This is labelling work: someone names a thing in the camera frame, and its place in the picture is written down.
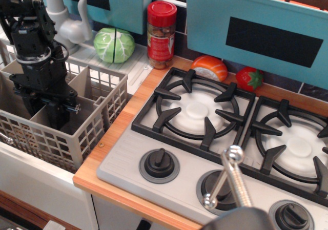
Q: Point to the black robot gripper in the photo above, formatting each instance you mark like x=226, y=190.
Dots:
x=44, y=83

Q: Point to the grey plastic drying rack basket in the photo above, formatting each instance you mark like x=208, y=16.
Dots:
x=102, y=95

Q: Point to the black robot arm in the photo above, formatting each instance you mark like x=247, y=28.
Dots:
x=30, y=29

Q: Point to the white toy sink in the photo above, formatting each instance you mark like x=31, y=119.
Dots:
x=43, y=188

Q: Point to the small silver metal rod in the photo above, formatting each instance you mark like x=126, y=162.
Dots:
x=7, y=139

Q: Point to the grey toy faucet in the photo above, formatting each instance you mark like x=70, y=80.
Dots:
x=71, y=33

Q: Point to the green toy cabbage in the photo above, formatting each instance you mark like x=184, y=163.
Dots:
x=114, y=45

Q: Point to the left black stove knob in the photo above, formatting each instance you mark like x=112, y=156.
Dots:
x=159, y=166

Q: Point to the grey toy stove top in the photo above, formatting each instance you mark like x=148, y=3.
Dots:
x=196, y=177

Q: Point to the left black burner grate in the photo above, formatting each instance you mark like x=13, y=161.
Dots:
x=195, y=114

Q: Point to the black burner grate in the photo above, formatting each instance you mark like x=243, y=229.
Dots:
x=195, y=114
x=286, y=147

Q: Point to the red lid spice jar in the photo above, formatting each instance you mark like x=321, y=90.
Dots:
x=161, y=24

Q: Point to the orange salmon sushi toy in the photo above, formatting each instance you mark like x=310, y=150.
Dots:
x=210, y=67

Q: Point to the red toy strawberry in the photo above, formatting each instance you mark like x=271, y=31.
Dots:
x=249, y=78

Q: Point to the right black burner grate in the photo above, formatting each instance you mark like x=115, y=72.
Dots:
x=286, y=147

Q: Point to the right black stove knob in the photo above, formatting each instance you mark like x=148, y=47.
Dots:
x=290, y=215

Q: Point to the grey camera mount base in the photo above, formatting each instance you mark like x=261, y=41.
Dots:
x=241, y=218

